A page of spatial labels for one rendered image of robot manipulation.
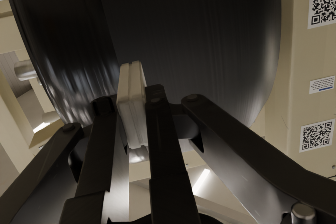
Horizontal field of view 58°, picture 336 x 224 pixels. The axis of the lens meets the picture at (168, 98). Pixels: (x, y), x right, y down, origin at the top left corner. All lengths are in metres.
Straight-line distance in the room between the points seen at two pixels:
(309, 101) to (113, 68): 0.46
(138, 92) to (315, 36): 0.48
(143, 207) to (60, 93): 7.05
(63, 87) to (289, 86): 0.44
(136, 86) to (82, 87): 0.16
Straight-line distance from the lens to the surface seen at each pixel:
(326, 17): 0.60
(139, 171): 1.02
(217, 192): 7.31
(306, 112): 0.68
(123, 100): 0.16
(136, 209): 7.38
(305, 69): 0.63
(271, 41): 0.36
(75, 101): 0.34
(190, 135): 0.15
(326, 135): 0.75
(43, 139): 1.14
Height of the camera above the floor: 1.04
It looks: 32 degrees up
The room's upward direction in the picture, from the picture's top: 168 degrees clockwise
